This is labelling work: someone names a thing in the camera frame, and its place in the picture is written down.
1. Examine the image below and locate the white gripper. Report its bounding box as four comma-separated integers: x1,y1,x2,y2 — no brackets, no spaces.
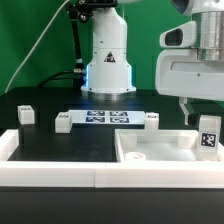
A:
155,49,224,125

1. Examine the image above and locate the white square tabletop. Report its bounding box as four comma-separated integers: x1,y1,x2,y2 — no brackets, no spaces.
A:
113,128,224,164

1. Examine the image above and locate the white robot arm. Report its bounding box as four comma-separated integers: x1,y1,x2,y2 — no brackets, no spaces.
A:
76,0,224,115

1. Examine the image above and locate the white U-shaped obstacle fence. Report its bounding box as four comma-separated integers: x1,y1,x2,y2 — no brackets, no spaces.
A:
0,129,224,188

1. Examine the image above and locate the blue marker sheet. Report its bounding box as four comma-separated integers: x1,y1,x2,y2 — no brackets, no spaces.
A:
69,110,145,125

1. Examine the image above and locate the black cable bundle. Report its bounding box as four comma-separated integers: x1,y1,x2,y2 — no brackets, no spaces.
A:
37,69,87,89

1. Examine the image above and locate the white cable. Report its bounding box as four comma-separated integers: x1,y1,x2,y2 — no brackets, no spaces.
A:
4,0,72,94

